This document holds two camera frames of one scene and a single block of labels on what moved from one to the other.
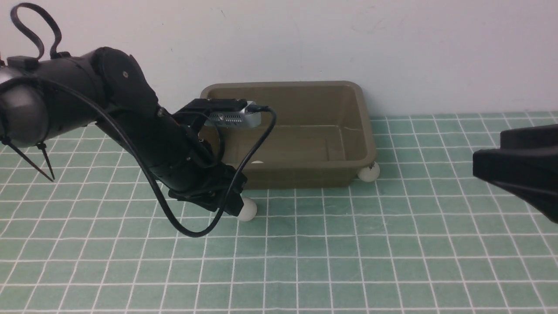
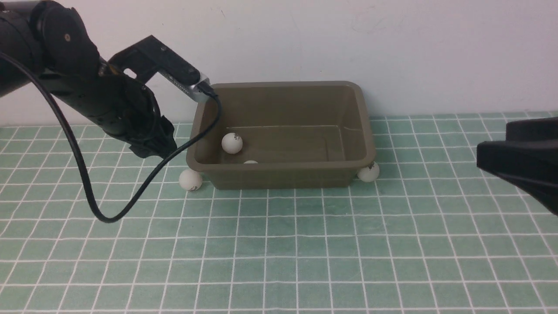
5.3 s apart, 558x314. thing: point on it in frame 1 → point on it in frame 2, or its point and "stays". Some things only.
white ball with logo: [370, 174] stays
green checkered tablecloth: [425, 236] stays
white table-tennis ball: [248, 210] → [232, 143]
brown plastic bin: [321, 136] stays
